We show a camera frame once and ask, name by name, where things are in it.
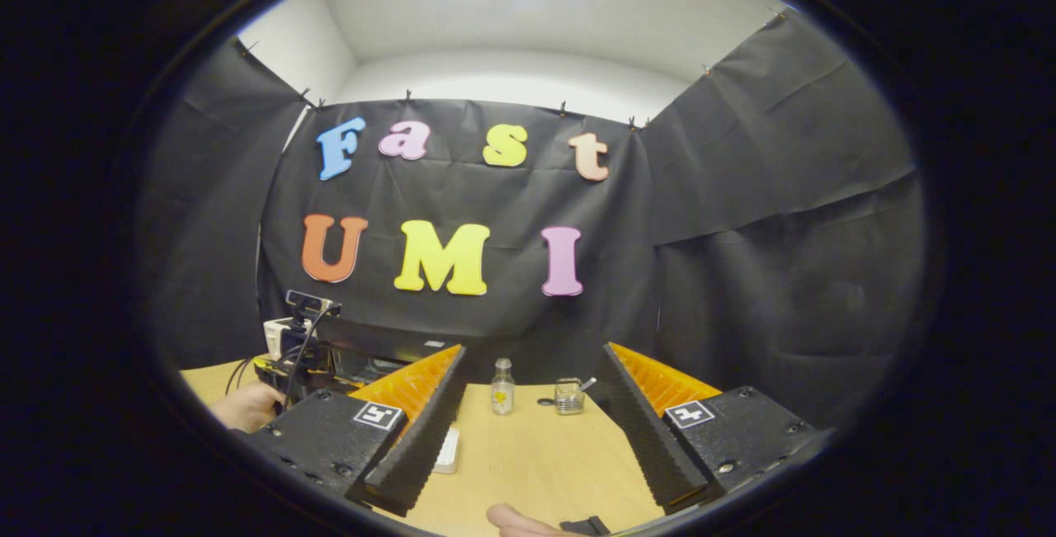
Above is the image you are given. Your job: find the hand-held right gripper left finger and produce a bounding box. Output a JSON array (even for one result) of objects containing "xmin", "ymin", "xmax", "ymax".
[{"xmin": 247, "ymin": 345, "xmax": 467, "ymax": 517}]

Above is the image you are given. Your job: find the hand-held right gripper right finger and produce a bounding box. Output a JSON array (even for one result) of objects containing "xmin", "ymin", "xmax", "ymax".
[{"xmin": 596, "ymin": 342, "xmax": 830, "ymax": 515}]

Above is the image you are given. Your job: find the black electric oven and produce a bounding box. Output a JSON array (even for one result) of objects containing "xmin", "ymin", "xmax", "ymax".
[{"xmin": 318, "ymin": 318, "xmax": 459, "ymax": 385}]

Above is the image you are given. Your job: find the white ribbed plate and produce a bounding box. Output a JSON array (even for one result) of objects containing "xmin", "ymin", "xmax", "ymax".
[{"xmin": 433, "ymin": 426, "xmax": 461, "ymax": 475}]

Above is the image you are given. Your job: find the white toaster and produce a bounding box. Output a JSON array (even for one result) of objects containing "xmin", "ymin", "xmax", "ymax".
[{"xmin": 262, "ymin": 317, "xmax": 314, "ymax": 360}]

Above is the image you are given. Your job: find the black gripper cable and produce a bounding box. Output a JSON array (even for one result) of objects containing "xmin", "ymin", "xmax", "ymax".
[{"xmin": 224, "ymin": 356, "xmax": 285, "ymax": 398}]

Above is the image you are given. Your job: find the glass jar with wire holder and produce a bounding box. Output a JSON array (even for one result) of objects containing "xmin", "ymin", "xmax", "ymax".
[{"xmin": 554, "ymin": 378, "xmax": 585, "ymax": 416}]

